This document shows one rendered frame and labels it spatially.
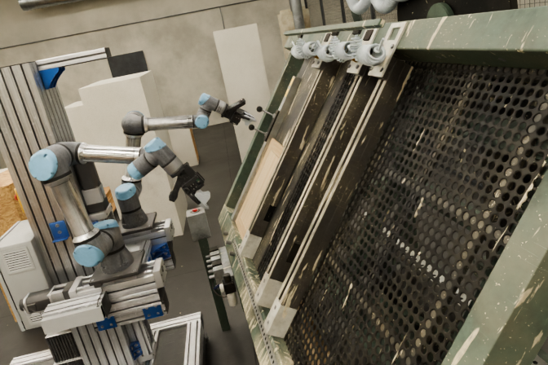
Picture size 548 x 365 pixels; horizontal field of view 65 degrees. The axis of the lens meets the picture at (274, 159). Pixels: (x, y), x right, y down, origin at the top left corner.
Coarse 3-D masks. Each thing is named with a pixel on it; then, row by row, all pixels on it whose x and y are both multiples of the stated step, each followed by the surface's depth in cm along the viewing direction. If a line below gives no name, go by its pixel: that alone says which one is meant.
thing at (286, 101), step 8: (296, 80) 252; (288, 88) 256; (296, 88) 253; (288, 96) 253; (288, 104) 254; (280, 112) 255; (280, 120) 256; (272, 128) 256; (272, 136) 257; (264, 144) 259; (264, 152) 258; (256, 160) 263; (256, 168) 260; (248, 184) 261; (240, 200) 263; (240, 208) 264; (232, 216) 266
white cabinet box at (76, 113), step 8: (72, 104) 627; (80, 104) 603; (72, 112) 589; (80, 112) 590; (72, 120) 592; (80, 120) 593; (72, 128) 594; (80, 128) 596; (88, 128) 597; (80, 136) 599; (88, 136) 600; (88, 144) 603
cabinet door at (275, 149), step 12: (276, 144) 244; (264, 156) 257; (276, 156) 237; (264, 168) 250; (264, 180) 242; (252, 192) 255; (252, 204) 246; (240, 216) 259; (252, 216) 239; (240, 228) 251
